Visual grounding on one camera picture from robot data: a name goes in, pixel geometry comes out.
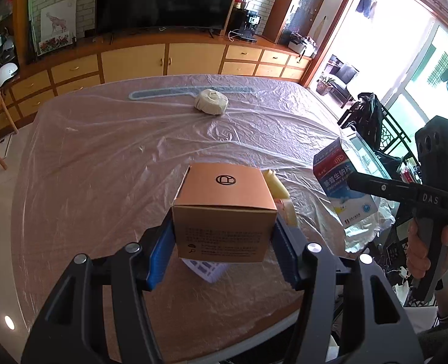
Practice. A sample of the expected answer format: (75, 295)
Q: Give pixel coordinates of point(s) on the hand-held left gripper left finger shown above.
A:
(159, 258)

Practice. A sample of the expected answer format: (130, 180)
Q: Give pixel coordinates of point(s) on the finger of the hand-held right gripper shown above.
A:
(379, 189)

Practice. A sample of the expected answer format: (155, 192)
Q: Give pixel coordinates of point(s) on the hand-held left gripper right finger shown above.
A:
(284, 254)

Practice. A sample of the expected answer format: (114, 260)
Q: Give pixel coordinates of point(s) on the white gridded basket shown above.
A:
(205, 271)

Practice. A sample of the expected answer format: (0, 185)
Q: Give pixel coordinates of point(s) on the blue white medicine box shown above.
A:
(334, 170)

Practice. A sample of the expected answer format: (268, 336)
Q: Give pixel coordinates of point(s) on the brown cardboard box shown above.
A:
(224, 216)

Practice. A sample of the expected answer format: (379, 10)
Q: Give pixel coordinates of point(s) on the person's right hand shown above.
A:
(416, 250)

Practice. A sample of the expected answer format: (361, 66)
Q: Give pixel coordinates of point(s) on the black chair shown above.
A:
(396, 132)

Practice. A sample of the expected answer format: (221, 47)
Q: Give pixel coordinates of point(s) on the black bag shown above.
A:
(366, 117)

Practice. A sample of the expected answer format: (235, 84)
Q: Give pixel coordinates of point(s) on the potted plant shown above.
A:
(325, 83)

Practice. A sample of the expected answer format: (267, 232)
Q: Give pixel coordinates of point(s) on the dark armchair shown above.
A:
(343, 76)

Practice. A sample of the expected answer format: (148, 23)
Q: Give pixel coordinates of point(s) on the white printer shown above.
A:
(301, 45)

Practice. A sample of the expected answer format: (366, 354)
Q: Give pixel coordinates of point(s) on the hanging blue garment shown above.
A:
(367, 2)

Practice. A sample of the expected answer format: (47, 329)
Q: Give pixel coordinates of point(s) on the wooden television cabinet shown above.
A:
(133, 58)

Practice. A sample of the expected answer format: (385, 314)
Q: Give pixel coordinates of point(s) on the black coffee machine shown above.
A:
(246, 24)

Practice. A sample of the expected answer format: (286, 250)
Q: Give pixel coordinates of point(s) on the white helmet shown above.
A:
(7, 74)

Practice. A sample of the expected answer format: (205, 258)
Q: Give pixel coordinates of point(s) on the red flower picture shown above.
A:
(53, 43)

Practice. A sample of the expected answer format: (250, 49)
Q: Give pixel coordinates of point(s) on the grey helmet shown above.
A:
(8, 49)

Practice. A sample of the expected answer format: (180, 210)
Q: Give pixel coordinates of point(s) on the black flat television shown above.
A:
(163, 0)

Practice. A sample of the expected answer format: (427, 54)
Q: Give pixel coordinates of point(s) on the giraffe picture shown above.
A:
(57, 21)

